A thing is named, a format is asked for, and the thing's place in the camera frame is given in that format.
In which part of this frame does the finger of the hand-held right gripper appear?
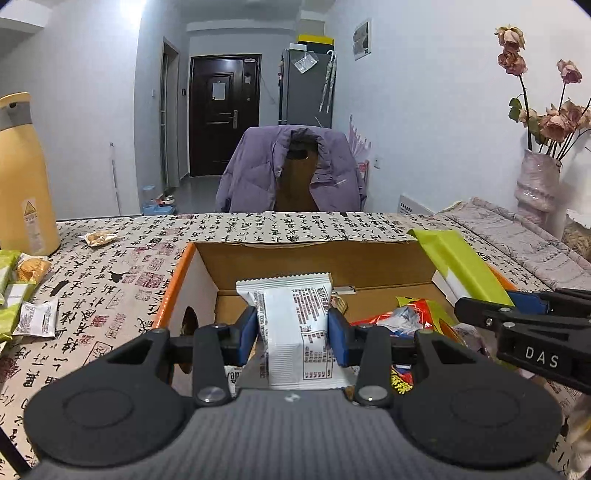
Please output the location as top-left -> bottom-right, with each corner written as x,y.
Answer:
510,288 -> 591,318
455,298 -> 591,330

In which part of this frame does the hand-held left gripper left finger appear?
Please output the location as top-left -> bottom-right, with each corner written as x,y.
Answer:
108,306 -> 258,407

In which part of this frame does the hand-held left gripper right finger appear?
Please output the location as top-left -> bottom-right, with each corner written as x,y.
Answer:
328,307 -> 481,408

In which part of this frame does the white snack packet red print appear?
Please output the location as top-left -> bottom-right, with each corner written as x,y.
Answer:
236,272 -> 356,392

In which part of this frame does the long green snack packet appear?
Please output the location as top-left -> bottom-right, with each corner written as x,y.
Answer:
409,229 -> 515,308

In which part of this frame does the blue red snack bag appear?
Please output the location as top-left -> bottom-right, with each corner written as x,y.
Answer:
350,296 -> 448,395

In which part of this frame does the orange cardboard box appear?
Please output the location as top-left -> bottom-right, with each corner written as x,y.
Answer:
152,228 -> 520,402

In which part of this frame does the pink snack packet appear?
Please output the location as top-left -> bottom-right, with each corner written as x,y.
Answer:
450,323 -> 490,357

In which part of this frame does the pink patterned cloth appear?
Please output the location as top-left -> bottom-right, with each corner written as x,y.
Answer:
436,198 -> 591,296

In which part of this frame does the floral cloth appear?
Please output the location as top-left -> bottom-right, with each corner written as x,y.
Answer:
556,392 -> 591,480

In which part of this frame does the glass jar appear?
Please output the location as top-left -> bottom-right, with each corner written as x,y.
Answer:
563,210 -> 591,264

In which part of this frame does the pink ribbed vase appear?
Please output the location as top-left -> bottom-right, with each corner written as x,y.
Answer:
515,148 -> 563,227

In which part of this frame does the wooden chair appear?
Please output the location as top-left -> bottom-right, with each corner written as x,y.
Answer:
274,138 -> 321,212

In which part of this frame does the purple puffer jacket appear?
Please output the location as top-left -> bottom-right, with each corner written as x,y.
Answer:
215,124 -> 368,213

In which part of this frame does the pet water feeder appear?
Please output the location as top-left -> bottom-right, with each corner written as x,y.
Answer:
142,185 -> 178,215

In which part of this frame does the small clear snack packet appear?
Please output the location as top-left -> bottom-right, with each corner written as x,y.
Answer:
78,229 -> 118,248

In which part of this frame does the dried rose bouquet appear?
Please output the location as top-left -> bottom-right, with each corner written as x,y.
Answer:
494,25 -> 591,160

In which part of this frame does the pink folded rack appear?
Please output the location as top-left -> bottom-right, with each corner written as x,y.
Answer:
346,115 -> 372,185

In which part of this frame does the dark brown door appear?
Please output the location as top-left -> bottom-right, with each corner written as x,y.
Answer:
189,54 -> 262,177

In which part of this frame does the small white snack packet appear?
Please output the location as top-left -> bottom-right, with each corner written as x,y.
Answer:
13,298 -> 60,339

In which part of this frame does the small orange crisp packet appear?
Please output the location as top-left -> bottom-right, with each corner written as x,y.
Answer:
17,255 -> 51,282

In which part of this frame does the grey refrigerator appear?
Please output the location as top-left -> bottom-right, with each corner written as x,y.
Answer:
278,48 -> 334,129

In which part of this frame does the white folded umbrella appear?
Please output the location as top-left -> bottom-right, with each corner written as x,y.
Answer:
320,52 -> 337,114

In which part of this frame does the black rod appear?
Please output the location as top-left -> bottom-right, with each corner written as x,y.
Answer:
0,427 -> 28,478

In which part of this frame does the yellow bottle grey cap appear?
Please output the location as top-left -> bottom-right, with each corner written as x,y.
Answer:
0,92 -> 62,256

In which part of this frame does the grey door frame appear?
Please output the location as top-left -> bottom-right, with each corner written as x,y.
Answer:
160,37 -> 190,190

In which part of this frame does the wall poster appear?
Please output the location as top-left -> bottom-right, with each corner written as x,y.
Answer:
352,18 -> 372,61

